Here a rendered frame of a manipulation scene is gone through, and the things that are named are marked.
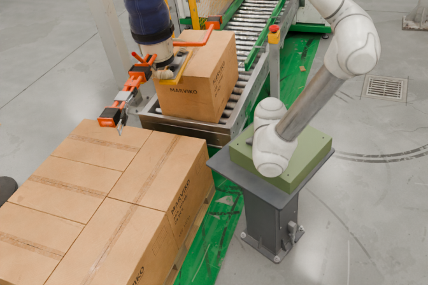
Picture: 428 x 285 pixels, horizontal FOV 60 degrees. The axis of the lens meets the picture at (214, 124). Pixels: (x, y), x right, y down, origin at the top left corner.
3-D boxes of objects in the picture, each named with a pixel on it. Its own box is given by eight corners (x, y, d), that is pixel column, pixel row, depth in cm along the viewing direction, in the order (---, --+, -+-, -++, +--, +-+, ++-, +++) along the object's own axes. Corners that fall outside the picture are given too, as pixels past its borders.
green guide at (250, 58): (288, -8, 407) (288, -16, 401) (297, -8, 404) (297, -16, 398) (244, 71, 298) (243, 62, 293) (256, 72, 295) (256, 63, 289)
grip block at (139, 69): (135, 72, 194) (133, 63, 190) (153, 73, 192) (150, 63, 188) (130, 81, 188) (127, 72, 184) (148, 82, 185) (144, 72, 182)
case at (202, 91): (192, 73, 307) (183, 29, 281) (239, 77, 295) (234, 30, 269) (164, 119, 265) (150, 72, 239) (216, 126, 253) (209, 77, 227)
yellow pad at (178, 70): (177, 52, 225) (176, 45, 222) (193, 52, 223) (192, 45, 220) (159, 84, 201) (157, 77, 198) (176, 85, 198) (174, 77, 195)
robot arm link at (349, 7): (345, -14, 133) (351, 4, 123) (379, 14, 139) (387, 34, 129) (318, 12, 141) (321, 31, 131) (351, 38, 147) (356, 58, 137)
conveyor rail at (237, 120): (295, 6, 414) (295, -12, 402) (299, 6, 412) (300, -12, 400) (227, 146, 257) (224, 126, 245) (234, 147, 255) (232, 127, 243)
